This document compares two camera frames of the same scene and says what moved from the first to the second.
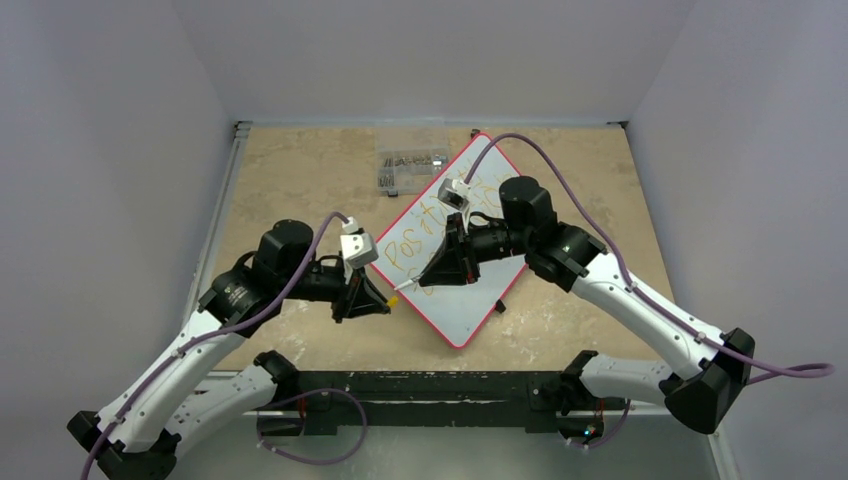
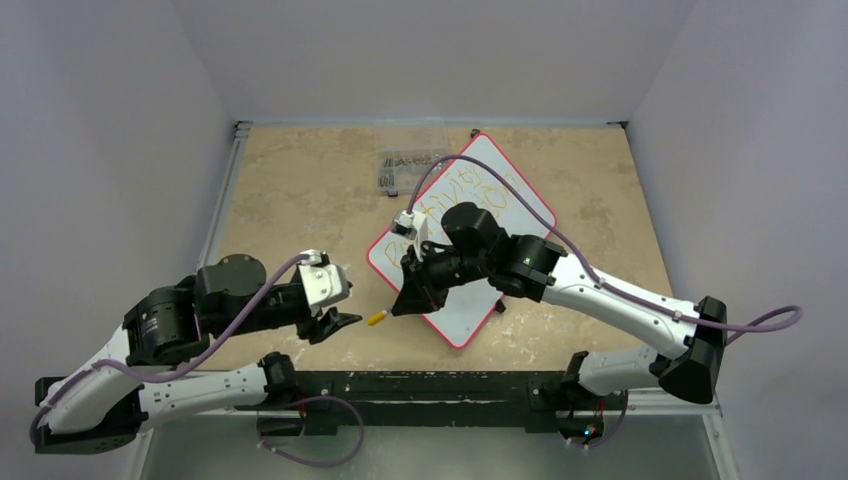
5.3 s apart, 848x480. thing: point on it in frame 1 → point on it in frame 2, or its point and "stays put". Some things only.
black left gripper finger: [358, 305] → [330, 323]
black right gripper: [462, 247] → [416, 279]
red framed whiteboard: [451, 311] stays put
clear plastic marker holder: [408, 161] stays put
